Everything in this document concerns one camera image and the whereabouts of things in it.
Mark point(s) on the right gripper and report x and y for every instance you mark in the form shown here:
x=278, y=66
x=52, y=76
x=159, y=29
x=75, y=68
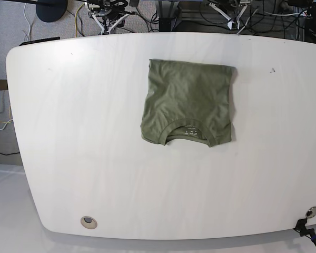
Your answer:
x=109, y=15

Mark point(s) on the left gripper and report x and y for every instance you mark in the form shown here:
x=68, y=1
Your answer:
x=231, y=11

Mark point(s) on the green T-shirt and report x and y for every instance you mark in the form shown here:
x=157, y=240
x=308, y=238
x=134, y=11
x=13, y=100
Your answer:
x=187, y=101

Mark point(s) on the round black stand base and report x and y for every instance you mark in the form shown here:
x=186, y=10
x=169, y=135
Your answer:
x=51, y=10

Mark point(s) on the left table grommet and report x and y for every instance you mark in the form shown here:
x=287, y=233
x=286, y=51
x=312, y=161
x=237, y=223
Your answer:
x=88, y=222

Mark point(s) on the table grommet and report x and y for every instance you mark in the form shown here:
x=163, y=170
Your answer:
x=88, y=222
x=311, y=212

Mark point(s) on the right table grommet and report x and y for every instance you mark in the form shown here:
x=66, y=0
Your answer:
x=311, y=212

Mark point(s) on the black cable clamp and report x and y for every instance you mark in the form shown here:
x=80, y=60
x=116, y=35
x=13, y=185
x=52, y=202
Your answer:
x=300, y=228

